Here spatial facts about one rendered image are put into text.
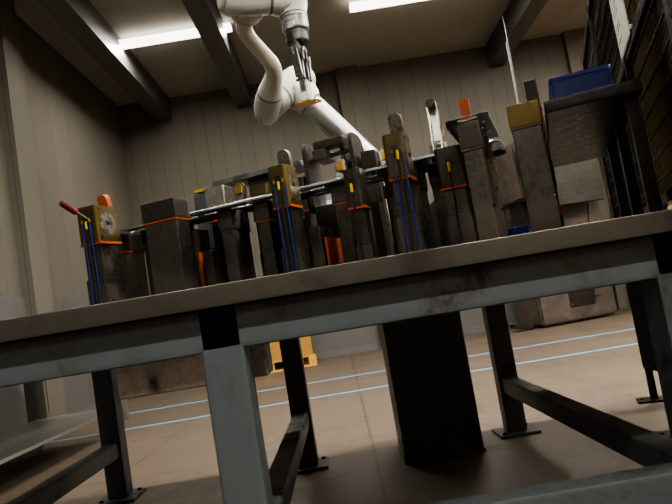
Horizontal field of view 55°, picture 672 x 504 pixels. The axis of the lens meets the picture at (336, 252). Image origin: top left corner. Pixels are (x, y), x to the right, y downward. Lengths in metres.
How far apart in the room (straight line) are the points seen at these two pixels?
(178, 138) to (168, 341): 7.66
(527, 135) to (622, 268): 0.56
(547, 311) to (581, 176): 1.56
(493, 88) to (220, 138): 3.65
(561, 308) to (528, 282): 6.49
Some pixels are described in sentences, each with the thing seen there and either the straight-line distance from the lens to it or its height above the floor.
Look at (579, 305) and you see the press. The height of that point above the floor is 0.18.
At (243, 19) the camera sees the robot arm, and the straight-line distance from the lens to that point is 2.26.
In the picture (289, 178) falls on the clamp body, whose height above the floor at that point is 1.00.
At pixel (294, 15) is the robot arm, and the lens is 2.24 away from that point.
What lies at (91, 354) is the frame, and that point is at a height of 0.61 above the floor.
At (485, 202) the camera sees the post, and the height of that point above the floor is 0.80.
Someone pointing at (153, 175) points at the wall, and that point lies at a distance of 8.80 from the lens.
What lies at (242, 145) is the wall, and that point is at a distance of 8.64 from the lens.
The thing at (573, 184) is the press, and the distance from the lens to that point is 7.68.
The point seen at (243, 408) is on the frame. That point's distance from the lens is 1.22.
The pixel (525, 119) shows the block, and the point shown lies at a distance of 1.75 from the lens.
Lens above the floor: 0.63
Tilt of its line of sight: 5 degrees up
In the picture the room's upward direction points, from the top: 9 degrees counter-clockwise
